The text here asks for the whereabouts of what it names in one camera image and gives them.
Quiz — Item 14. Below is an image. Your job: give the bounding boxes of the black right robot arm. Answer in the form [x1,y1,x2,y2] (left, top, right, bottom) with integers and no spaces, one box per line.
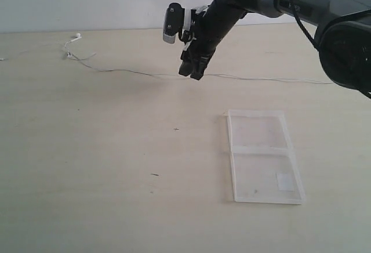
[179,0,370,96]

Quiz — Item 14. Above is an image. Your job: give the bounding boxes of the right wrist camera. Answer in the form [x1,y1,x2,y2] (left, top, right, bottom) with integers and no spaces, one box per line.
[163,3,196,44]

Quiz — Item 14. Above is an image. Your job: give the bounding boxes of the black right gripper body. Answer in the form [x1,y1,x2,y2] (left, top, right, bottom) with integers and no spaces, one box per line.
[181,0,247,62]

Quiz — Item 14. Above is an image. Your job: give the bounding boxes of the clear plastic open case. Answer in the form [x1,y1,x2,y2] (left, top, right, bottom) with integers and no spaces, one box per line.
[226,110,305,205]

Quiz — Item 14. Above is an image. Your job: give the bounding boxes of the white wired earphones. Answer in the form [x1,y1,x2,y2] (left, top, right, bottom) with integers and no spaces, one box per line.
[1,32,332,85]

